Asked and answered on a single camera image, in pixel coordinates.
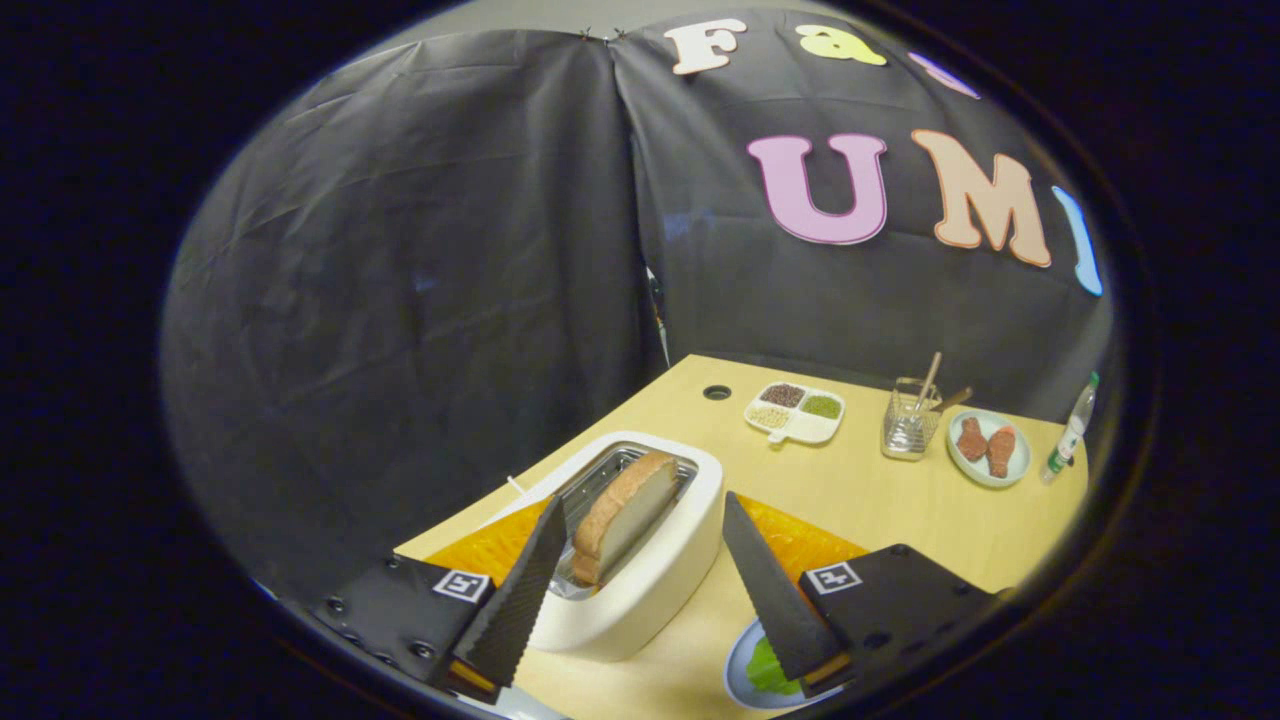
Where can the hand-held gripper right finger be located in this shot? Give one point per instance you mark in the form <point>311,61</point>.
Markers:
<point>770,590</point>

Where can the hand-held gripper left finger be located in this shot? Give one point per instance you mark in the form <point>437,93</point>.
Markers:
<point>515,600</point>

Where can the green lettuce leaf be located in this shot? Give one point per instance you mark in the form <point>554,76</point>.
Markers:
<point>768,672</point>

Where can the toasted bread slice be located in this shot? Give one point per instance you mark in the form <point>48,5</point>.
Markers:
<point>625,515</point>

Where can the blue round plate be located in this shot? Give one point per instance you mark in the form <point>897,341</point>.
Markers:
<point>738,665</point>

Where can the white toaster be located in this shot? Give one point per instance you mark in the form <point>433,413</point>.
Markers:
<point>690,520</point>

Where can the white divided bean dish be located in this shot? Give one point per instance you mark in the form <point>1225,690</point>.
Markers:
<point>800,428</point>

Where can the brown meat piece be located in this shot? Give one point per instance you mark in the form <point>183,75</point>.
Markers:
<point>971,440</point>
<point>1001,452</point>

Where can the pale green round plate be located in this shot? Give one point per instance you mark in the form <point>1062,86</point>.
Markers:
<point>1000,482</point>

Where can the wooden stick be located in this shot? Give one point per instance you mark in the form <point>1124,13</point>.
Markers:
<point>930,378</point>
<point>957,398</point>

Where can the black backdrop cloth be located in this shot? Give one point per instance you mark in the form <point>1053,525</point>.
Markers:
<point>400,300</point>

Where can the clear plastic water bottle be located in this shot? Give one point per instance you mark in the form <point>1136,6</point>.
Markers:
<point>1070,430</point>

